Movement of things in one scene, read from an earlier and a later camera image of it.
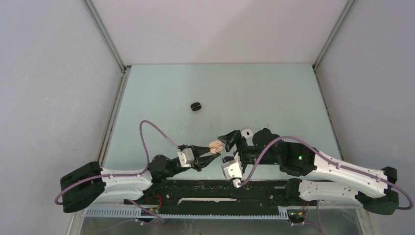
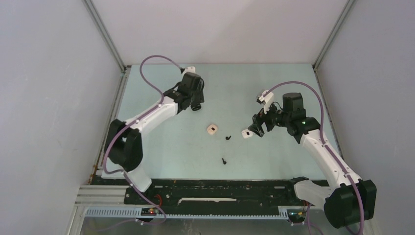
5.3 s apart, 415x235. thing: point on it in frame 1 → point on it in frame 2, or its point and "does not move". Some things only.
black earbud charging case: x=195 y=106 does not move
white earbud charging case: x=246 y=132 does not move
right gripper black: x=234 y=137 → x=259 y=119
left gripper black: x=200 y=161 → x=199 y=98
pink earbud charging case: x=216 y=147 → x=212 y=129
